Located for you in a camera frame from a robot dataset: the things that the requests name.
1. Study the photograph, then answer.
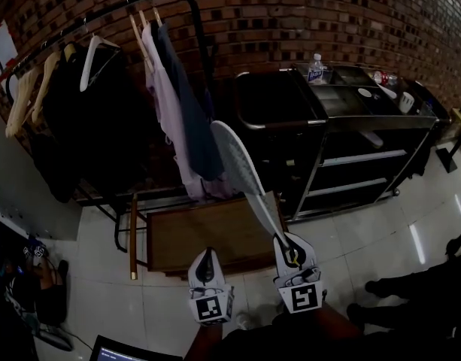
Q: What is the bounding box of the person's right forearm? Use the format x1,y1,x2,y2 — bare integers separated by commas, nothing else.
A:
314,302,363,340

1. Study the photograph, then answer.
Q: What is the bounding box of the white cup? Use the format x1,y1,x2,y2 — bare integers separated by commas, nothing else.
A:
399,91,416,114

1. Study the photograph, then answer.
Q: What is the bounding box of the pale wooden hanger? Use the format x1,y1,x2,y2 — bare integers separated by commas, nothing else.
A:
5,67,42,139
31,50,62,124

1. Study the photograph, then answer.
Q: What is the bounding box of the wooden hanger with clips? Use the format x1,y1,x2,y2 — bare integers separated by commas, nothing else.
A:
129,7,164,74

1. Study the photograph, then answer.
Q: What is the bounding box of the white spoon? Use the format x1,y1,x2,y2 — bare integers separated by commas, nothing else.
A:
357,87,399,101

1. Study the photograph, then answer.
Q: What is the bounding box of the person's white shoe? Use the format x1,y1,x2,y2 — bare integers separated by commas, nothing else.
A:
235,313,258,331

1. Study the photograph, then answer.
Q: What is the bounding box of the black laptop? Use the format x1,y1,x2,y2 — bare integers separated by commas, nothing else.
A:
88,334,184,361

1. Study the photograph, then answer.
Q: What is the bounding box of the black clothes rack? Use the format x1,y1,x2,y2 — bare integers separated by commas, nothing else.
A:
5,0,218,254

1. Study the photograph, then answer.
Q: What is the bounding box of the grey pouch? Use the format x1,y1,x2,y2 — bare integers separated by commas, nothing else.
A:
33,328,74,353

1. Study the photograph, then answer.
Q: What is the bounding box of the yellow table black stand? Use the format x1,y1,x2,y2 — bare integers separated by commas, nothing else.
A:
435,106,461,174

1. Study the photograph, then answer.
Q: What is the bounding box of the person's left forearm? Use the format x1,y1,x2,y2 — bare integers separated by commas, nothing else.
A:
183,323,226,361

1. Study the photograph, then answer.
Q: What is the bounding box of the person's dark clothing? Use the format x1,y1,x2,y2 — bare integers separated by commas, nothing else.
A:
209,308,461,361

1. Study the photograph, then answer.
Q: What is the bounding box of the lilac garment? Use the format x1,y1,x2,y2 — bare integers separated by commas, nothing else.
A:
141,22,246,202

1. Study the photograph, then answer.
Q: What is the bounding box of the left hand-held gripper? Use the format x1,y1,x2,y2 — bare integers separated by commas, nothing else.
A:
187,247,235,327

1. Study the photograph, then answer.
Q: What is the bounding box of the clear water bottle blue label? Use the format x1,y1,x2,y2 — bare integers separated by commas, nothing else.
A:
308,53,326,86

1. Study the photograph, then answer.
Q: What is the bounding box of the white plastic hanger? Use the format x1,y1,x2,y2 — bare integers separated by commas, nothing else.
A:
79,33,121,93

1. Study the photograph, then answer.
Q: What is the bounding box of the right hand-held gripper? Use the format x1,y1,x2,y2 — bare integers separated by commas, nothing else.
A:
273,233,328,314

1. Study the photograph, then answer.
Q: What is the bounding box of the clear bottle red label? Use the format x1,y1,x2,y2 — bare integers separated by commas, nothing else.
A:
372,70,399,86

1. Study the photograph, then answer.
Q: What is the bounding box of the dark blue garment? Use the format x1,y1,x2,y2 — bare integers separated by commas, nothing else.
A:
156,22,226,183

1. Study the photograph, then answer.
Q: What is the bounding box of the white paper sheet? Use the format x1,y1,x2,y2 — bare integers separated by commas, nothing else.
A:
0,20,20,86

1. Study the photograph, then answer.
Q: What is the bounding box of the brown wooden table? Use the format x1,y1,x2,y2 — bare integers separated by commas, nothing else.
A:
145,196,288,277

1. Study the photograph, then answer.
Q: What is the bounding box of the black metal cart shelf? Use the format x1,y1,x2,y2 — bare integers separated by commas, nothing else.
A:
235,62,453,222

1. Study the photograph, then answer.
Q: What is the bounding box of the black garment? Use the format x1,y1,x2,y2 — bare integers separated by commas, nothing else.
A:
29,41,156,204

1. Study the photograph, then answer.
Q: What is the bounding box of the wooden pole brass tip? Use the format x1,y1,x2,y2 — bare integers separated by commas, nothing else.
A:
129,193,139,281

